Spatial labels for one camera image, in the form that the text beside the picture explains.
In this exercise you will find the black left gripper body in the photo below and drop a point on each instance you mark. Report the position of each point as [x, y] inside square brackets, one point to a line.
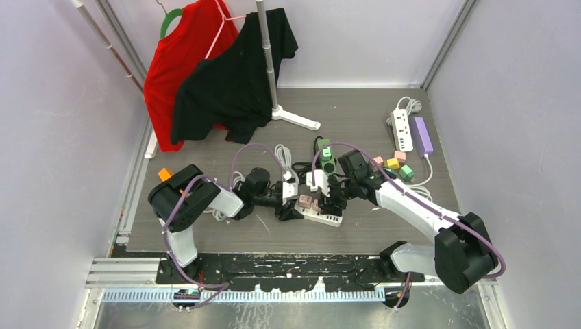
[268, 199]

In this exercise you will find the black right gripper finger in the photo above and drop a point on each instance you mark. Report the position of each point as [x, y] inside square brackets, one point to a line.
[335, 208]
[329, 197]

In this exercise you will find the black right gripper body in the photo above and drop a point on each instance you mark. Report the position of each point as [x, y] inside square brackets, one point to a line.
[347, 190]

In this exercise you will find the pink plug adapter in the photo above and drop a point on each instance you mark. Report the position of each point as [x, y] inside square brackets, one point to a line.
[400, 156]
[315, 206]
[305, 201]

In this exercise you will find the white power strip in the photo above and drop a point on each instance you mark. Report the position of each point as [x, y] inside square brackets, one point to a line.
[310, 215]
[401, 130]

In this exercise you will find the dark green power strip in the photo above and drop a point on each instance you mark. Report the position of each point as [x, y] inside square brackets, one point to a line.
[329, 167]

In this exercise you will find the pink plug adapter strip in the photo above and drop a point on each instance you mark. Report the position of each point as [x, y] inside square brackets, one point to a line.
[379, 161]

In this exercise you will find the yellow plug adapter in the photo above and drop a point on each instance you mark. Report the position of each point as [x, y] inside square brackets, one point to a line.
[392, 163]

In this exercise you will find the purple power strip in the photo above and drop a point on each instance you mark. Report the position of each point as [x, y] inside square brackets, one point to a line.
[420, 136]

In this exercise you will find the orange power strip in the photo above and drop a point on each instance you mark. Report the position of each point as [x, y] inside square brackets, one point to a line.
[185, 193]

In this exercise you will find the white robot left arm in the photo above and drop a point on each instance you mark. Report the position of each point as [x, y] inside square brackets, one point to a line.
[182, 197]

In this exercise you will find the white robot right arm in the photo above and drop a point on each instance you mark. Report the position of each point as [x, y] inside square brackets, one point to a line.
[461, 252]

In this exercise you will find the light green plug adapter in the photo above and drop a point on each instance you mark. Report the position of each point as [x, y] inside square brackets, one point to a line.
[326, 154]

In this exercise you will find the black t-shirt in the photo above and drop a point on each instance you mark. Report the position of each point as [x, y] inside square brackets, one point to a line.
[231, 89]

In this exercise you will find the red t-shirt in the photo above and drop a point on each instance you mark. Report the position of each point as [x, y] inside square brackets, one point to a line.
[176, 56]

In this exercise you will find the pink clothes hanger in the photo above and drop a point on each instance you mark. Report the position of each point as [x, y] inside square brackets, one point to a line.
[224, 18]

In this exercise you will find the green clothes hanger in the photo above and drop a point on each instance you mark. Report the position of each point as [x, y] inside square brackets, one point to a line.
[169, 17]

